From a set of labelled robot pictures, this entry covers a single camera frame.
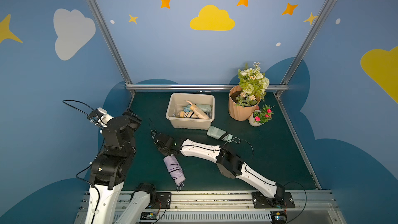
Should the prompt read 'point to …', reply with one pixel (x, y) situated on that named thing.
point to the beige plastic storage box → (178, 100)
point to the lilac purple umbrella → (175, 170)
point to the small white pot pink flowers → (257, 118)
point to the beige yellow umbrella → (185, 114)
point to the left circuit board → (148, 216)
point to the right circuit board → (279, 217)
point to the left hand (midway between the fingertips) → (125, 112)
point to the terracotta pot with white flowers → (246, 97)
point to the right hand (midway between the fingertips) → (164, 141)
